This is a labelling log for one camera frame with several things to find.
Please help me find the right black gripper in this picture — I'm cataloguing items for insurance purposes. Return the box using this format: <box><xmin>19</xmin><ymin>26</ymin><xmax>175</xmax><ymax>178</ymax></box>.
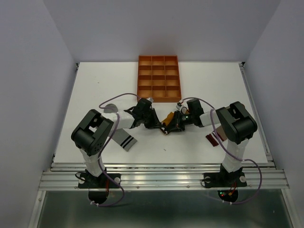
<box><xmin>164</xmin><ymin>109</ymin><xmax>194</xmax><ymax>132</ymax></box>

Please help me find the mustard yellow sock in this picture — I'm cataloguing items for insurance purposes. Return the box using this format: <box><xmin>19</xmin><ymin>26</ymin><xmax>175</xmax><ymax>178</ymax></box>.
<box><xmin>161</xmin><ymin>112</ymin><xmax>175</xmax><ymax>135</ymax></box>

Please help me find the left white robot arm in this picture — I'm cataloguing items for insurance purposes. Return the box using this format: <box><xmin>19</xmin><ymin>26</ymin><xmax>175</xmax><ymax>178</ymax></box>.
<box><xmin>71</xmin><ymin>97</ymin><xmax>162</xmax><ymax>187</ymax></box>

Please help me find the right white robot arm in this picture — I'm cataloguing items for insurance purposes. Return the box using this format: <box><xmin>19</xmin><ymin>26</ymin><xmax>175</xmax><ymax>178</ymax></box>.
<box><xmin>162</xmin><ymin>97</ymin><xmax>257</xmax><ymax>185</ymax></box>

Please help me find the grey striped sock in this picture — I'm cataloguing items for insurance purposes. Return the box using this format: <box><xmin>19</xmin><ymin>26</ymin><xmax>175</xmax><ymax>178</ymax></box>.
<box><xmin>104</xmin><ymin>104</ymin><xmax>137</xmax><ymax>152</ymax></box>

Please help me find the taupe maroon-cuffed sock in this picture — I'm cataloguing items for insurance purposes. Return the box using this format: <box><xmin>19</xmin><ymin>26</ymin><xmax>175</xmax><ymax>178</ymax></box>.
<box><xmin>206</xmin><ymin>126</ymin><xmax>227</xmax><ymax>147</ymax></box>

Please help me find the orange compartment tray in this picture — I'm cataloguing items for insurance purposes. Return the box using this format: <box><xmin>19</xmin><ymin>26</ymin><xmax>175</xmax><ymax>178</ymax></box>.
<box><xmin>137</xmin><ymin>55</ymin><xmax>181</xmax><ymax>103</ymax></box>

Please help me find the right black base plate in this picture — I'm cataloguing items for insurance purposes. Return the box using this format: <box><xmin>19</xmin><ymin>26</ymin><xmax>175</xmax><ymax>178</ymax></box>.
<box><xmin>202</xmin><ymin>172</ymin><xmax>247</xmax><ymax>188</ymax></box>

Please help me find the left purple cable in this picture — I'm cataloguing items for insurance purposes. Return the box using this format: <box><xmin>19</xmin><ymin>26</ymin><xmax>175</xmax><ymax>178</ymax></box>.
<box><xmin>90</xmin><ymin>93</ymin><xmax>143</xmax><ymax>207</ymax></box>

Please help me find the purple cable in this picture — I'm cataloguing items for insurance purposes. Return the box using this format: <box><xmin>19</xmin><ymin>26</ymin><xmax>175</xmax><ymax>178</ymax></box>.
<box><xmin>175</xmin><ymin>96</ymin><xmax>263</xmax><ymax>206</ymax></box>
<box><xmin>90</xmin><ymin>93</ymin><xmax>143</xmax><ymax>207</ymax></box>

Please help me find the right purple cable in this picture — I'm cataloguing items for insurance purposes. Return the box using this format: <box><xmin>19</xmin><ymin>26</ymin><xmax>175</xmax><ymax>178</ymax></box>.
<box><xmin>175</xmin><ymin>96</ymin><xmax>263</xmax><ymax>206</ymax></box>

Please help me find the aluminium rail frame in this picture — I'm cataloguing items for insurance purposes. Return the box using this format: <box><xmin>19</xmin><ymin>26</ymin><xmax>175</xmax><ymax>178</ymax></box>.
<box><xmin>28</xmin><ymin>62</ymin><xmax>295</xmax><ymax>228</ymax></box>

